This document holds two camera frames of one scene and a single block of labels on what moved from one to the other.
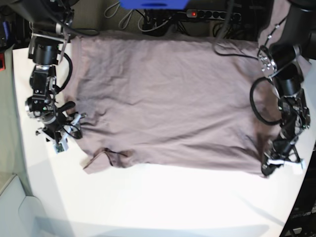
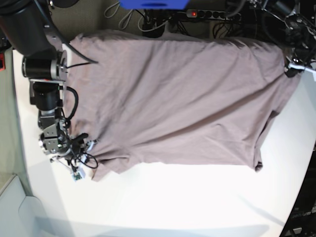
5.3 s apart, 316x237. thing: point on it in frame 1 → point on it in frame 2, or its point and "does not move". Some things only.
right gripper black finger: (267, 169) → (291, 72)
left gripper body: (57, 132) → (77, 151)
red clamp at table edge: (2, 62) does not move
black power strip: (212, 14) does not move
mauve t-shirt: (153, 99) does not move
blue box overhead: (153, 4) does not move
